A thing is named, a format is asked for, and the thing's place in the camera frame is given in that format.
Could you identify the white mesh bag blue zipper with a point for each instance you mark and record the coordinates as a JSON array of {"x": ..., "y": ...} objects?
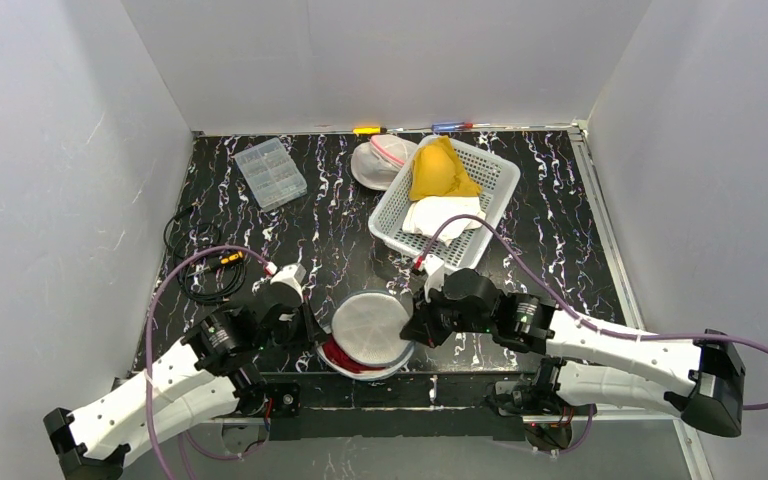
[{"x": 366, "y": 325}]

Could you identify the yellow bra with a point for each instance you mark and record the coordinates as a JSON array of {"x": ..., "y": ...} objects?
[{"x": 437, "y": 171}]

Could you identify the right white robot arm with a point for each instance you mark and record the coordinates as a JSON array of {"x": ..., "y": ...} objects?
[{"x": 587, "y": 361}]

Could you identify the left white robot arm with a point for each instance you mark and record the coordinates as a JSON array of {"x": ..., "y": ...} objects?
[{"x": 208, "y": 373}]

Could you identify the clear plastic organizer box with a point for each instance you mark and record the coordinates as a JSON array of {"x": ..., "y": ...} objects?
[{"x": 271, "y": 174}]

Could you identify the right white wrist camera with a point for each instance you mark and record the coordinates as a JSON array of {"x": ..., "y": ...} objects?
[{"x": 433, "y": 268}]

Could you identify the red bra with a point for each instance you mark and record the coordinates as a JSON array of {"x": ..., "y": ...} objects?
[{"x": 336, "y": 355}]

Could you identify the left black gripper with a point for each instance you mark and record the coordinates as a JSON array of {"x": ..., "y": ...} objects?
[{"x": 311, "y": 325}]

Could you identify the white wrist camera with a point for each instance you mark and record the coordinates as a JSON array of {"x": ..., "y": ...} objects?
[
  {"x": 288, "y": 281},
  {"x": 433, "y": 268}
]

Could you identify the aluminium side rail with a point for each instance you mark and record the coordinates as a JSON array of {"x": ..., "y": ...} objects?
[{"x": 693, "y": 454}]

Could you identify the white bra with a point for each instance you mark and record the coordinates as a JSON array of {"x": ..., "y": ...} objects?
[{"x": 424, "y": 217}]

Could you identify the black base frame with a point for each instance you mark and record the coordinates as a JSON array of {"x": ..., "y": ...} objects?
[{"x": 455, "y": 404}]

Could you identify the white mesh bag pink zipper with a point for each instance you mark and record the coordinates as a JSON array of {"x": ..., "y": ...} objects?
[{"x": 376, "y": 162}]

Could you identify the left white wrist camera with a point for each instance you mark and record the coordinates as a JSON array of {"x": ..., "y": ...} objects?
[{"x": 288, "y": 281}]

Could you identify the white plastic basket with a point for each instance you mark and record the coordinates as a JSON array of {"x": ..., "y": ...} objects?
[{"x": 498, "y": 179}]

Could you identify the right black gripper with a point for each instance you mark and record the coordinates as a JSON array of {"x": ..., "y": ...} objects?
[{"x": 420, "y": 321}]

